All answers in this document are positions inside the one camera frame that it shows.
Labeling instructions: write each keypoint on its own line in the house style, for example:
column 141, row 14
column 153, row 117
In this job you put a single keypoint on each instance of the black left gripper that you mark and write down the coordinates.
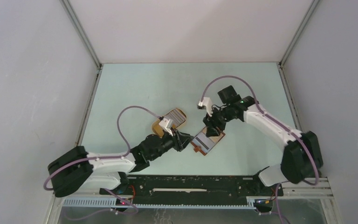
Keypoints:
column 180, row 140

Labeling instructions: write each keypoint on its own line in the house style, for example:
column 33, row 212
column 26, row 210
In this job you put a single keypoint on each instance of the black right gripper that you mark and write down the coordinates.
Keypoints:
column 211, row 123

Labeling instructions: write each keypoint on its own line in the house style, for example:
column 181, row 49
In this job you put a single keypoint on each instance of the brown leather card holder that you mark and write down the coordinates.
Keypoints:
column 215, row 139

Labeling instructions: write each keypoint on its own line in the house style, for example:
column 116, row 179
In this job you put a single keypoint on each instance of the white striped credit card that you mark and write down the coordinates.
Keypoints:
column 204, row 142

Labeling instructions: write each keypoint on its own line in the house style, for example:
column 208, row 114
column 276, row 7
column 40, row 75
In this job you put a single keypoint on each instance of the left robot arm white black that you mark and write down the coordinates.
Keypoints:
column 79, row 169

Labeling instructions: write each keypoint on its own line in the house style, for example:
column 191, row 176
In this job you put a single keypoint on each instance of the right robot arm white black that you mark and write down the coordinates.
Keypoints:
column 301, row 157

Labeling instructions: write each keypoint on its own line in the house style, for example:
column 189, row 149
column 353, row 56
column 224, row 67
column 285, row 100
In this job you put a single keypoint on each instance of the stack of credit cards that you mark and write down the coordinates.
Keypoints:
column 177, row 116

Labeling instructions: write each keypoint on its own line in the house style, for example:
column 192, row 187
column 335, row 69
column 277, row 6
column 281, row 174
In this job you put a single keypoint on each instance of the beige oval card tray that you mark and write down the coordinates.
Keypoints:
column 158, row 131

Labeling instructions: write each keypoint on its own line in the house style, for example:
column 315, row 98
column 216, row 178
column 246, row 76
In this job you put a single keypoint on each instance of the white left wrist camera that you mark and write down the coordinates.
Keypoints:
column 167, row 126

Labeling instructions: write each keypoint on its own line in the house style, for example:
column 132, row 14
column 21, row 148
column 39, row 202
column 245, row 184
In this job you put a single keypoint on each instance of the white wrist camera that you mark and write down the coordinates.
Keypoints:
column 206, row 104
column 167, row 126

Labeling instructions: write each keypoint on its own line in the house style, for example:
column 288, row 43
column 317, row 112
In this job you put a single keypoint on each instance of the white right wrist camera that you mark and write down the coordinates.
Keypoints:
column 206, row 104

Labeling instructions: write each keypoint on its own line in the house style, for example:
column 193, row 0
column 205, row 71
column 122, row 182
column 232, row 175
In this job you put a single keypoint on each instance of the white toothed cable duct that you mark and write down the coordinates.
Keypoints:
column 109, row 202

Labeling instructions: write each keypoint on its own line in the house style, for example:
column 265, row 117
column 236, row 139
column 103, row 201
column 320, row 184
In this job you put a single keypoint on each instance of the aluminium frame rail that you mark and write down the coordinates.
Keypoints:
column 232, row 186

